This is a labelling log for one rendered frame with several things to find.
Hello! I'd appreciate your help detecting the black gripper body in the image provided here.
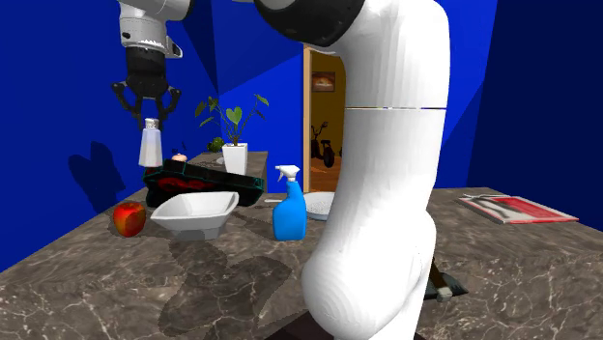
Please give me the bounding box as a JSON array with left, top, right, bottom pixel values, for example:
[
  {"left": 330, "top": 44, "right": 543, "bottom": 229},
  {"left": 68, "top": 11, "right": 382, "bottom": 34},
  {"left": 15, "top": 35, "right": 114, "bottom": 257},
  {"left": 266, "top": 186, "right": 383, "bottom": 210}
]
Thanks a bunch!
[{"left": 125, "top": 45, "right": 170, "bottom": 101}]

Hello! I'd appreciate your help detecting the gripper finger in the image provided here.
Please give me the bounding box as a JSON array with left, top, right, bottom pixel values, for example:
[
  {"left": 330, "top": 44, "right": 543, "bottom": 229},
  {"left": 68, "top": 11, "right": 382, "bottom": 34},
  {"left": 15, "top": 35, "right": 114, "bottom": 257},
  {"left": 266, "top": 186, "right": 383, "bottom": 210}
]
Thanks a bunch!
[
  {"left": 155, "top": 86, "right": 183, "bottom": 131},
  {"left": 110, "top": 81, "right": 144, "bottom": 131}
]

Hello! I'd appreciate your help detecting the white salt shaker silver cap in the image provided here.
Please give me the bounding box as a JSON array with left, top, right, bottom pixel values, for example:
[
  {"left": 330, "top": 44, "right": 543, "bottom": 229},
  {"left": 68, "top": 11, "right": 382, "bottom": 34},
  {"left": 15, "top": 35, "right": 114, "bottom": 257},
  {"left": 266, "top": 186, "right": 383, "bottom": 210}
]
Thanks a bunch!
[{"left": 137, "top": 117, "right": 164, "bottom": 169}]

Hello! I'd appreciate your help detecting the green plant in white pot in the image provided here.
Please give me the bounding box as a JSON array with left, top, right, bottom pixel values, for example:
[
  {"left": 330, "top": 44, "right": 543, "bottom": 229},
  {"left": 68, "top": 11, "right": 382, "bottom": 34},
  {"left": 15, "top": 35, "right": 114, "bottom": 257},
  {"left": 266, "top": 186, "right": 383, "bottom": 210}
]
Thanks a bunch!
[{"left": 193, "top": 93, "right": 271, "bottom": 177}]

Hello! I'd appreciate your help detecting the black tray with red pattern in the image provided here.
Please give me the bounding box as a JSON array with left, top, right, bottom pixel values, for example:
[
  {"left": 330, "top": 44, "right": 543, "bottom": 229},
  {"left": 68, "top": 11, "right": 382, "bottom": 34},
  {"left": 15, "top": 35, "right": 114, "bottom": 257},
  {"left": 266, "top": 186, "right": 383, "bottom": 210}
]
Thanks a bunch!
[{"left": 142, "top": 158, "right": 266, "bottom": 209}]

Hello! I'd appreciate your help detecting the white square bowl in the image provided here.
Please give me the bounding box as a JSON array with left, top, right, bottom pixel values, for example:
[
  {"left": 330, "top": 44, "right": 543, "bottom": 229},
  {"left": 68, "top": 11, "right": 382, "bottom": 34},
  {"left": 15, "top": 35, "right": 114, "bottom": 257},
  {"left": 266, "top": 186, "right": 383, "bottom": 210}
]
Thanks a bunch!
[{"left": 149, "top": 190, "right": 241, "bottom": 241}]

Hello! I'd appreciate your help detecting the red apple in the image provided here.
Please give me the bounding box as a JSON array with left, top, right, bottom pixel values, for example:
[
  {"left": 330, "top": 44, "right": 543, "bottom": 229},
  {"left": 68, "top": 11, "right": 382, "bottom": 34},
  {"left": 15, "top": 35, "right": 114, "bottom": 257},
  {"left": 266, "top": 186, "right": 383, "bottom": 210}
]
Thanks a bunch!
[{"left": 111, "top": 201, "right": 148, "bottom": 239}]

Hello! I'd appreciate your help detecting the wooden doorway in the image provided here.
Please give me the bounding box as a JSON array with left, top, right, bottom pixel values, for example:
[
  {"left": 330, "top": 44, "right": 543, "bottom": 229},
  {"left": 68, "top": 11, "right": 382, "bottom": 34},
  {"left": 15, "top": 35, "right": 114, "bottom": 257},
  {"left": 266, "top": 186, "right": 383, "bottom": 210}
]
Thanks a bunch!
[{"left": 301, "top": 43, "right": 348, "bottom": 194}]

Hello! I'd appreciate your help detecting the dark tricycle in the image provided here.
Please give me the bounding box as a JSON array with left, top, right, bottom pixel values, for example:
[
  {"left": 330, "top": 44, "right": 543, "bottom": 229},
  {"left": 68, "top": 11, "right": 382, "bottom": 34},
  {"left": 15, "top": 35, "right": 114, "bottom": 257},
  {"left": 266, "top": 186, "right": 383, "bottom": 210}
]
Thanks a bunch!
[{"left": 310, "top": 121, "right": 337, "bottom": 169}]

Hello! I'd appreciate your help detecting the blue spray bottle white nozzle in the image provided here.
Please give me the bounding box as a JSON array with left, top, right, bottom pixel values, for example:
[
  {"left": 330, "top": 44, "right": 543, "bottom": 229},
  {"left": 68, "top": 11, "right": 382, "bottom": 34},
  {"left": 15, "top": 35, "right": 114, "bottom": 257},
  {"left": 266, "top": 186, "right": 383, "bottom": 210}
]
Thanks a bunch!
[{"left": 272, "top": 164, "right": 309, "bottom": 242}]

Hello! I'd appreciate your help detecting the dark tool with pale tip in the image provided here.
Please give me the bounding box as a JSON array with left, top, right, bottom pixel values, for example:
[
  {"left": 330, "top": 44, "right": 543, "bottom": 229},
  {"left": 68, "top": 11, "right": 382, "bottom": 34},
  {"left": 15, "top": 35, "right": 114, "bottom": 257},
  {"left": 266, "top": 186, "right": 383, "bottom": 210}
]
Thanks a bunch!
[{"left": 422, "top": 260, "right": 471, "bottom": 304}]

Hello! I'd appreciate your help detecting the red and white book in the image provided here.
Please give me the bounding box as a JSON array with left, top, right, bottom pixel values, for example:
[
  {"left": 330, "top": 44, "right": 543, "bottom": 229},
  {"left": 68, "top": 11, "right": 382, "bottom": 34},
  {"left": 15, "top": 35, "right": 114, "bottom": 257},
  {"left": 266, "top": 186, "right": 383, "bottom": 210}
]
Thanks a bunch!
[{"left": 457, "top": 193, "right": 580, "bottom": 226}]

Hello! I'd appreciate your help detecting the brown wall picture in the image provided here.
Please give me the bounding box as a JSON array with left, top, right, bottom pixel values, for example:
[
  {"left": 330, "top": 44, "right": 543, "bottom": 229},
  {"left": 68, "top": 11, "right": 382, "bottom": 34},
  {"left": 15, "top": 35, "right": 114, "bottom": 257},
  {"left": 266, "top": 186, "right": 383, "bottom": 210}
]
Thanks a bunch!
[{"left": 311, "top": 71, "right": 337, "bottom": 94}]

